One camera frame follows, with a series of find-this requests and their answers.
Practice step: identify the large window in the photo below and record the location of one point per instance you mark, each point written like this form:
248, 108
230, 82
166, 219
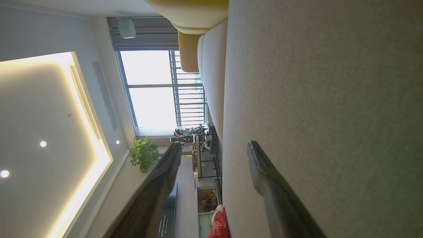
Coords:
152, 92

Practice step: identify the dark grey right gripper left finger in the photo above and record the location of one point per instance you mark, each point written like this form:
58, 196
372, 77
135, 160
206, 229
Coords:
155, 198

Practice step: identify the assorted robot hardware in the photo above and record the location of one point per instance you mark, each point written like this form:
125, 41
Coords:
190, 135

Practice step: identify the black frame table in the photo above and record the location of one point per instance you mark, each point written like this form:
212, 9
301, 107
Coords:
208, 158

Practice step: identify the white round ceiling device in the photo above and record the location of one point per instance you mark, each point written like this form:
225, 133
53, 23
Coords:
127, 28

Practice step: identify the grey sofa seat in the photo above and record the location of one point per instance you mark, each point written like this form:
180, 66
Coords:
330, 99

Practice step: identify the grey sofa back cushion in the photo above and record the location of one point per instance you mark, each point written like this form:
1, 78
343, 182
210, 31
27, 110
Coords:
214, 72

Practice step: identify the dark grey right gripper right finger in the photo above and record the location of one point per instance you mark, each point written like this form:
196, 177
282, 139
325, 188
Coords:
281, 205

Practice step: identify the green potted plant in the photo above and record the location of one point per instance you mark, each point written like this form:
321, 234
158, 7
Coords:
143, 155

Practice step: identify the yellow sofa cushion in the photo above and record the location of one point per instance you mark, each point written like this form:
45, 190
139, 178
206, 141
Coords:
188, 53
191, 13

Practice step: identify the red jersey with black number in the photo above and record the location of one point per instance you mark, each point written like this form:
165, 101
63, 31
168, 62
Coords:
219, 223

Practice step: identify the grey roller blind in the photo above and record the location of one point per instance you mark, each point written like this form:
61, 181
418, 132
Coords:
152, 34

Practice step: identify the white open shelf cabinet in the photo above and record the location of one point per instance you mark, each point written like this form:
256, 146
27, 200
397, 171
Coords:
208, 211

